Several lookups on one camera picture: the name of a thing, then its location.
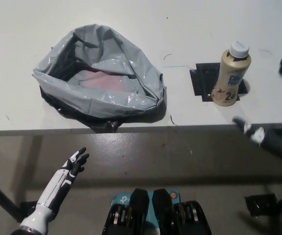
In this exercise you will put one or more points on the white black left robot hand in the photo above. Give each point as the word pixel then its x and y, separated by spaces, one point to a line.
pixel 57 183

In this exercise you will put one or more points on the beige protein shake bottle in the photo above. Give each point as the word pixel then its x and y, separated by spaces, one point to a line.
pixel 231 73

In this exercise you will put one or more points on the grey plastic bag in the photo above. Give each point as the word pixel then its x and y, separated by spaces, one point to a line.
pixel 121 98

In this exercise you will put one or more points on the black tape square marker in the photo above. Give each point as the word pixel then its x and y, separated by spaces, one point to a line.
pixel 204 80

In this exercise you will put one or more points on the pink flat pad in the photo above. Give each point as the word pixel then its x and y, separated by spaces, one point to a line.
pixel 99 82

